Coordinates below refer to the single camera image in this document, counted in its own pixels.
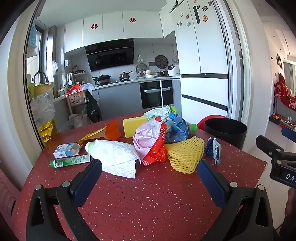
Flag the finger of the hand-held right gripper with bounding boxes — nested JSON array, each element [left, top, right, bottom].
[[255, 135, 296, 163], [281, 127, 296, 139]]

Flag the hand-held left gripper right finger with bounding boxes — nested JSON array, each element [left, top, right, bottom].
[[197, 159, 275, 241]]

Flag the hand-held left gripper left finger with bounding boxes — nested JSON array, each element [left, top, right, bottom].
[[26, 159, 102, 241]]

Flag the black trash bin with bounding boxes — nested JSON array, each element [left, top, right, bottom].
[[204, 118, 248, 150]]

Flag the yellow orange snack bag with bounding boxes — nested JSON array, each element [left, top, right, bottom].
[[78, 120, 122, 145]]

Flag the yellow sponge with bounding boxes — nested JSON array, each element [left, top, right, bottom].
[[123, 116, 148, 138]]

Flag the person's right hand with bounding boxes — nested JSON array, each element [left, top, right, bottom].
[[280, 188, 296, 233]]

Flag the green toothpaste tube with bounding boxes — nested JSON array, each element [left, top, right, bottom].
[[50, 154, 91, 169]]

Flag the white bottle with green cap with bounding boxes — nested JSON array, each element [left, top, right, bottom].
[[85, 141, 96, 154]]

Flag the blue foil wrapper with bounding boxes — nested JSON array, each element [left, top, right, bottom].
[[205, 137, 222, 166]]

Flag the white paper towel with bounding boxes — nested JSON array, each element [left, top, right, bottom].
[[91, 139, 141, 179]]

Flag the white blue carton box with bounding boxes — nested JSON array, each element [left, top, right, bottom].
[[53, 142, 80, 159]]

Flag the yellow foam fruit net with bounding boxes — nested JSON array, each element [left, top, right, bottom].
[[164, 136, 205, 174]]

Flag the red festive decoration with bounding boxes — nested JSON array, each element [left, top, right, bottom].
[[274, 81, 296, 112]]

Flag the blue plastic bag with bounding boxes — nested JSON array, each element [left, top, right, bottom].
[[165, 113, 190, 143]]

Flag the red plastic chair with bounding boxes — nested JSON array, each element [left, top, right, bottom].
[[196, 115, 228, 131]]

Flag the red dotted plastic bag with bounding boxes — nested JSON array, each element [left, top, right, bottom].
[[142, 117, 168, 167]]

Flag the gold foil bag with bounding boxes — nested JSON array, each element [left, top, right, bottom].
[[39, 120, 58, 143]]

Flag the pink white plastic bag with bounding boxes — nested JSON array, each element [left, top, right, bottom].
[[132, 120, 166, 163]]

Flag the black plastic bag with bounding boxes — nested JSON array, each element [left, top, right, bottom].
[[85, 90, 102, 123]]

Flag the white perforated basket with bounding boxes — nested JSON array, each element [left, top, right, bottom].
[[67, 91, 87, 107]]

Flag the clear plastic bag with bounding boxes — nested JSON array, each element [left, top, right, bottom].
[[30, 94, 56, 126]]

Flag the white green plastic bag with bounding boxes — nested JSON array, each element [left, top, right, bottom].
[[143, 105, 179, 122]]

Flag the grey kitchen base cabinet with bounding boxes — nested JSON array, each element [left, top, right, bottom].
[[91, 79, 182, 121]]

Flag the red plastic basket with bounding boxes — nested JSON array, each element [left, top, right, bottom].
[[66, 84, 81, 95]]

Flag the white stick mop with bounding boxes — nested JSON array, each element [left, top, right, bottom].
[[159, 80, 173, 109]]

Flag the black wok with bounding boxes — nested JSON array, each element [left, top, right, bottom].
[[92, 74, 112, 85]]

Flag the yellow basin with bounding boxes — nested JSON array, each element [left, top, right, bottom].
[[29, 84, 52, 98]]

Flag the black built-in oven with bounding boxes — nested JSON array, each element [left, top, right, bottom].
[[139, 80, 174, 110]]

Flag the white refrigerator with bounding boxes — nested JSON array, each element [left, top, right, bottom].
[[171, 0, 229, 118]]

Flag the white rice cooker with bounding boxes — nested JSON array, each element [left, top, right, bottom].
[[167, 65, 180, 77]]

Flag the black kitchen faucet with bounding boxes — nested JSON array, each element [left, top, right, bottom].
[[33, 71, 49, 85]]

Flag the round grey rack plate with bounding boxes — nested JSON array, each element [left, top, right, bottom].
[[135, 63, 148, 75]]

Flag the black range hood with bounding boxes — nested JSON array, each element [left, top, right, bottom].
[[85, 39, 135, 72]]

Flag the white upper cabinets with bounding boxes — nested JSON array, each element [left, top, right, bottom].
[[64, 10, 176, 54]]

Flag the white sliding door frame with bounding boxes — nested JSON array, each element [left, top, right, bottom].
[[222, 0, 252, 130]]

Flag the round black wall trivet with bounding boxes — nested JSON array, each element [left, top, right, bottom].
[[154, 55, 168, 69]]

